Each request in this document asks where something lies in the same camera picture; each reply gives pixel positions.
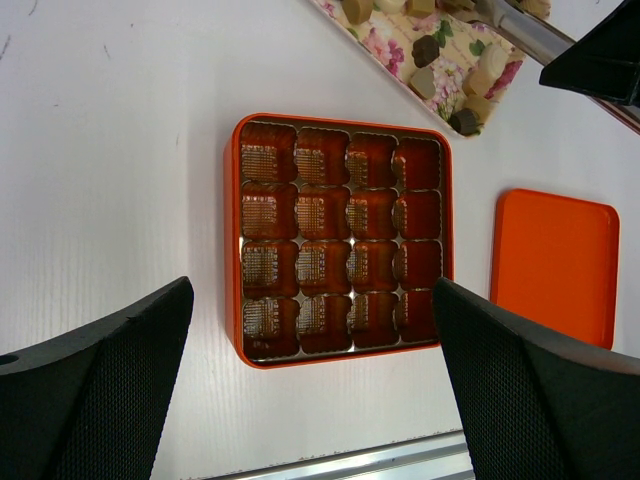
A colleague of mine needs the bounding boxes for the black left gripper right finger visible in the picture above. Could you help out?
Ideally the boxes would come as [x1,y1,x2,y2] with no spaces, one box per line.
[433,278,639,479]

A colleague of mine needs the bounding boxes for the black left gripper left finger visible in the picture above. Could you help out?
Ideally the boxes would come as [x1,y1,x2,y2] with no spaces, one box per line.
[1,277,194,479]

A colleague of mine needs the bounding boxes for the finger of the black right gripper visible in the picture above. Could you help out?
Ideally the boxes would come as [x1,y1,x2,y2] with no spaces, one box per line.
[539,0,639,106]

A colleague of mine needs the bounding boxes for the metal tongs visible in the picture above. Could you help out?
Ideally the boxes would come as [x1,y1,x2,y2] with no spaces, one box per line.
[473,1,639,132]

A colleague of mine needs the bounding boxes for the dark cup chocolate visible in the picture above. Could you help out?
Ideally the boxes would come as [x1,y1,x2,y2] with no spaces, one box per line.
[449,108,480,136]

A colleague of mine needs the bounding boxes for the dark flower chocolate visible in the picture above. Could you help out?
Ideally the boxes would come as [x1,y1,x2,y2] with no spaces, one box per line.
[411,35,440,68]

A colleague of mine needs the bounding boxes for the tan heart chocolate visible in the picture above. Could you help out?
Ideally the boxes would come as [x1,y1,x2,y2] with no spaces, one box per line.
[408,67,436,100]

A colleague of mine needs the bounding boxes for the tan round chocolate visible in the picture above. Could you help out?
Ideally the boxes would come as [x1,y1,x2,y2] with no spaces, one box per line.
[342,0,374,25]

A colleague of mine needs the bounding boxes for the orange chocolate box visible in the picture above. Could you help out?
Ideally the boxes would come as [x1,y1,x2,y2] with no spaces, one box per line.
[224,113,454,369]

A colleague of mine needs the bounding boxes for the orange box lid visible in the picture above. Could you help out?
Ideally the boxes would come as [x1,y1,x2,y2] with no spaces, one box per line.
[490,189,620,349]

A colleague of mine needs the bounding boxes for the floral tray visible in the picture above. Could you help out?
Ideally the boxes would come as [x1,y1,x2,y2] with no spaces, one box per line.
[313,1,526,137]

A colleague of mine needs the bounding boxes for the aluminium table rail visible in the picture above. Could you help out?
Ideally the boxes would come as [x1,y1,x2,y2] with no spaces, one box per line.
[227,431,475,479]

